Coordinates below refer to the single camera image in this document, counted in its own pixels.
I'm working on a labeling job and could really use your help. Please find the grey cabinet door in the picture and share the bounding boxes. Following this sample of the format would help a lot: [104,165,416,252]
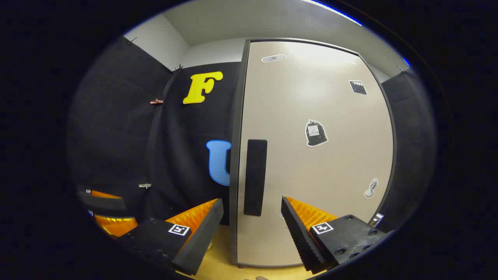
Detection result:
[235,41,395,269]

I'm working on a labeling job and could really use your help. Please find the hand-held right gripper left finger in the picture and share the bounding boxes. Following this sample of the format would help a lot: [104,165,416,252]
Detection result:
[115,198,225,276]

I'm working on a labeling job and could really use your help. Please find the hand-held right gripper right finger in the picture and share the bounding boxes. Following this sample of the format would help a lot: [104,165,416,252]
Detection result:
[281,196,389,274]

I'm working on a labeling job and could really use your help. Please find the grey cabinet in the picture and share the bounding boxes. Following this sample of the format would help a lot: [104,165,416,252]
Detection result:
[229,38,397,270]

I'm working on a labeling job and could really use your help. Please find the black door handle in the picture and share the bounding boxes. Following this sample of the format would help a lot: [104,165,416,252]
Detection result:
[244,139,268,217]

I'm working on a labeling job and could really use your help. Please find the black backdrop cloth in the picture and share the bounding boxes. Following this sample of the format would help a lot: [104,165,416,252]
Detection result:
[66,37,244,234]
[375,68,436,234]

